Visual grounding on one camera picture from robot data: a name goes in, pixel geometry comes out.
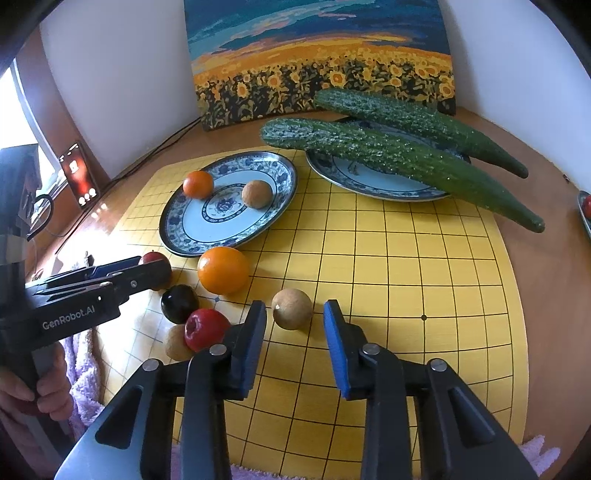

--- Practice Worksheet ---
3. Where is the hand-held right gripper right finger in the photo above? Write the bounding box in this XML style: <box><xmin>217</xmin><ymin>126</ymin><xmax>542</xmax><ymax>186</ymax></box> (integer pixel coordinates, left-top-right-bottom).
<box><xmin>323</xmin><ymin>299</ymin><xmax>540</xmax><ymax>480</ymax></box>

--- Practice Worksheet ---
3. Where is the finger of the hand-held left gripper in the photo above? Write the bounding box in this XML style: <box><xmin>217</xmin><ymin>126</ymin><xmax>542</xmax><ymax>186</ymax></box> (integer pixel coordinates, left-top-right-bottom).
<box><xmin>44</xmin><ymin>255</ymin><xmax>144</xmax><ymax>284</ymax></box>
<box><xmin>25</xmin><ymin>259</ymin><xmax>172</xmax><ymax>306</ymax></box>

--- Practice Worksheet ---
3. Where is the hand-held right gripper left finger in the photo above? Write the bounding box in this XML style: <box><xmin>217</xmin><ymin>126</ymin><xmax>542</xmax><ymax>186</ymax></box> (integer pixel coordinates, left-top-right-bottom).
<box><xmin>54</xmin><ymin>301</ymin><xmax>269</xmax><ymax>480</ymax></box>

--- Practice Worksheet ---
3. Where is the brown longan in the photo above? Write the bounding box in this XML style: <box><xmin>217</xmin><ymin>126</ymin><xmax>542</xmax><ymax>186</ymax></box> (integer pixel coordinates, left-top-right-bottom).
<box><xmin>165</xmin><ymin>324</ymin><xmax>195</xmax><ymax>362</ymax></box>
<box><xmin>271</xmin><ymin>288</ymin><xmax>314</xmax><ymax>330</ymax></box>
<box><xmin>242</xmin><ymin>180</ymin><xmax>273</xmax><ymax>209</ymax></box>

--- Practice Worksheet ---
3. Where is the person's left hand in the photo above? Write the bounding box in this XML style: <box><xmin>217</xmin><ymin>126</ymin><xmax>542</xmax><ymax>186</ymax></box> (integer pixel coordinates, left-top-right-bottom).
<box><xmin>0</xmin><ymin>344</ymin><xmax>71</xmax><ymax>418</ymax></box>

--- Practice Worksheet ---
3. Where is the dark plum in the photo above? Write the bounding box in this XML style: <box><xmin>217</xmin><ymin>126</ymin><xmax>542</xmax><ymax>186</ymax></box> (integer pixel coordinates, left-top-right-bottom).
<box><xmin>160</xmin><ymin>284</ymin><xmax>200</xmax><ymax>325</ymax></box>

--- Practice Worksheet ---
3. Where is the red apple-shaped fruit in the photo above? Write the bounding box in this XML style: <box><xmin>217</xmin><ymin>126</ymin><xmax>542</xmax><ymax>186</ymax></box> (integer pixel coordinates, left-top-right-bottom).
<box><xmin>184</xmin><ymin>309</ymin><xmax>232</xmax><ymax>353</ymax></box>

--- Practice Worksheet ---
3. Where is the purple fuzzy cloth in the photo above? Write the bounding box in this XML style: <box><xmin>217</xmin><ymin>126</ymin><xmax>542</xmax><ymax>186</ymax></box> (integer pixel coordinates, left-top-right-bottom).
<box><xmin>62</xmin><ymin>330</ymin><xmax>561</xmax><ymax>480</ymax></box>

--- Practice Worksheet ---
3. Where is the large orange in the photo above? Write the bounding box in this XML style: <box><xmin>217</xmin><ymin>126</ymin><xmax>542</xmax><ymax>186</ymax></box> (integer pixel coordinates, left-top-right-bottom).
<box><xmin>198</xmin><ymin>246</ymin><xmax>250</xmax><ymax>296</ymax></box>

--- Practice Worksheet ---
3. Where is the smartphone with lit screen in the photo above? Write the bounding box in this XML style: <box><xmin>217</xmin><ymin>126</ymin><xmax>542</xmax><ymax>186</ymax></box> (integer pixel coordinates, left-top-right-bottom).
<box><xmin>58</xmin><ymin>141</ymin><xmax>101</xmax><ymax>210</ymax></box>

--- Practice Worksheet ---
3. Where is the blue and white floral plate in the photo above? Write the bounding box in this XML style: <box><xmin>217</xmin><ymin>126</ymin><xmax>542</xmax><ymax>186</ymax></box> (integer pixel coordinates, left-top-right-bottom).
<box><xmin>158</xmin><ymin>151</ymin><xmax>298</xmax><ymax>258</ymax></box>

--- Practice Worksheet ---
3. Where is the yellow grid game board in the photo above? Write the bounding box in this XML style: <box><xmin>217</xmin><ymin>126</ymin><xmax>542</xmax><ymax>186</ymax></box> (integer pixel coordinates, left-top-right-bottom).
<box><xmin>95</xmin><ymin>145</ymin><xmax>529</xmax><ymax>469</ymax></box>

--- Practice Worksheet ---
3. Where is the small orange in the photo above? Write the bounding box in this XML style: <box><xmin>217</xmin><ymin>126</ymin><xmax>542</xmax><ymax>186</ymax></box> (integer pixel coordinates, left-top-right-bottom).
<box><xmin>182</xmin><ymin>170</ymin><xmax>215</xmax><ymax>200</ymax></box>

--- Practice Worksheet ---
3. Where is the green cucumber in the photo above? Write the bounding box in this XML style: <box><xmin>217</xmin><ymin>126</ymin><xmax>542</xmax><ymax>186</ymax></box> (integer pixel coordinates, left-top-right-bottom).
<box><xmin>314</xmin><ymin>88</ymin><xmax>529</xmax><ymax>180</ymax></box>
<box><xmin>260</xmin><ymin>117</ymin><xmax>546</xmax><ymax>234</ymax></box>

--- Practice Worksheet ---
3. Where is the sunflower field painting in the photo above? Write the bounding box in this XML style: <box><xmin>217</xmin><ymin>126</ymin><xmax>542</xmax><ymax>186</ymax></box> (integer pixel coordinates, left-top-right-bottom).
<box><xmin>184</xmin><ymin>0</ymin><xmax>458</xmax><ymax>132</ymax></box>

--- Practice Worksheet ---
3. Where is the blue rimmed plate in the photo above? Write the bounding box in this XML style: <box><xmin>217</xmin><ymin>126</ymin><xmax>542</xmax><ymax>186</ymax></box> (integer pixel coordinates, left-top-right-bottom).
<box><xmin>577</xmin><ymin>190</ymin><xmax>591</xmax><ymax>241</ymax></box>

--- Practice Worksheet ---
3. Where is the black cable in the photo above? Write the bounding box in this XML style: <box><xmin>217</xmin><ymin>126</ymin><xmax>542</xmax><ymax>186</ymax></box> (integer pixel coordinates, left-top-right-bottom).
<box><xmin>97</xmin><ymin>116</ymin><xmax>202</xmax><ymax>192</ymax></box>

